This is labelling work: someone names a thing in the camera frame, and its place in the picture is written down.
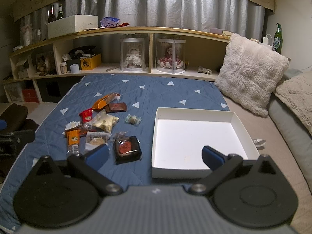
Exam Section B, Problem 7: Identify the clear round pastry pack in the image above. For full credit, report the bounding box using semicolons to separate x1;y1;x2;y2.
85;132;111;151

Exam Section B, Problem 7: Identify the orange snack bar pack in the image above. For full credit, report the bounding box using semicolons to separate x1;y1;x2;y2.
66;129;80;155

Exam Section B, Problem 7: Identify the small clear dark candy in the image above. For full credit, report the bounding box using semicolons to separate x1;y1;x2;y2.
113;132;128;139

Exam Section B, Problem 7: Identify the black red mooncake pack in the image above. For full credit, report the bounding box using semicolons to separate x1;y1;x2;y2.
113;136;142;164

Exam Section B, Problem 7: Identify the cream yellow snack bag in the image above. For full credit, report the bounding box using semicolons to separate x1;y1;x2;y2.
90;110;119;134

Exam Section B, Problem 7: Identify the red snack packet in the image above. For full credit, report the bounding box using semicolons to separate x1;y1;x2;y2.
79;108;93;124

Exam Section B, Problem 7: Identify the orange clear long snack pack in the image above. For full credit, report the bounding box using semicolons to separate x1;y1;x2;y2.
92;92;121;110

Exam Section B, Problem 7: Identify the brown square snack packet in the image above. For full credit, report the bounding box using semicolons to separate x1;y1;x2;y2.
105;103;128;113

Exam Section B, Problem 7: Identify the crumpled silver wrapper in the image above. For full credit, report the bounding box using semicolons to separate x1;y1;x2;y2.
252;139;266;148

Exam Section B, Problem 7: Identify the silver beige snack packet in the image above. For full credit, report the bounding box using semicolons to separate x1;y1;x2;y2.
65;121;81;131

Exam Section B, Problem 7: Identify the white cardboard tray box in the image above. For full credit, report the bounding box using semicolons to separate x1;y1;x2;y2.
151;107;259;179

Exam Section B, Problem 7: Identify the small green white candy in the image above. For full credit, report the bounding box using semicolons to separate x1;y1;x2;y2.
125;114;142;126

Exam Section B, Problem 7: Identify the grey bed cushion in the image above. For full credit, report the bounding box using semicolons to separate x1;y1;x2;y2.
268;72;311;186

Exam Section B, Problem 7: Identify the blue quilted triangle blanket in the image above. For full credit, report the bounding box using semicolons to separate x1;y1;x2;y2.
0;74;230;233

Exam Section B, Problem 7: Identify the white cylinder cup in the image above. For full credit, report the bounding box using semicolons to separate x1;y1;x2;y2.
70;63;80;74

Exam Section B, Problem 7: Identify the fluffy white pillow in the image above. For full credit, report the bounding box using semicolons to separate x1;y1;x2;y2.
215;33;290;117

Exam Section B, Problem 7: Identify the small grey trinket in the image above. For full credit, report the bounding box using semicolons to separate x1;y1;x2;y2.
197;66;212;75

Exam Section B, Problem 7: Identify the yellow storage box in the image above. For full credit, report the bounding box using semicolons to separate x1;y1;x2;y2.
80;53;102;71

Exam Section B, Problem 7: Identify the beige textured pillow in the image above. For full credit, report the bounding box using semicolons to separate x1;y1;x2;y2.
274;71;312;134

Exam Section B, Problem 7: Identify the wooden headboard shelf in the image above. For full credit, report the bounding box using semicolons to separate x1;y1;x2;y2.
2;27;230;98

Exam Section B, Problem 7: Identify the white doll display case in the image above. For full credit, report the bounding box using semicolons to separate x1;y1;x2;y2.
120;38;146;72

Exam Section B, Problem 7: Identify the red doll display case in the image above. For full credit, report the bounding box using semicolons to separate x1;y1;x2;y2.
155;39;186;74

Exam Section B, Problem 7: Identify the dark wine bottle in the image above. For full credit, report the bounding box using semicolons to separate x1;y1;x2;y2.
48;5;57;23

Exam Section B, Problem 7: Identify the large white box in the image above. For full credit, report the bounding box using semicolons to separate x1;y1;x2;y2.
48;15;98;39

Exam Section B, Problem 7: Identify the green beer bottle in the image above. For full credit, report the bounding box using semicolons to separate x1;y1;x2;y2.
273;23;283;54

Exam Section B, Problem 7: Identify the blue plastic bag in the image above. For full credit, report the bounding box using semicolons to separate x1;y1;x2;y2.
100;17;120;28

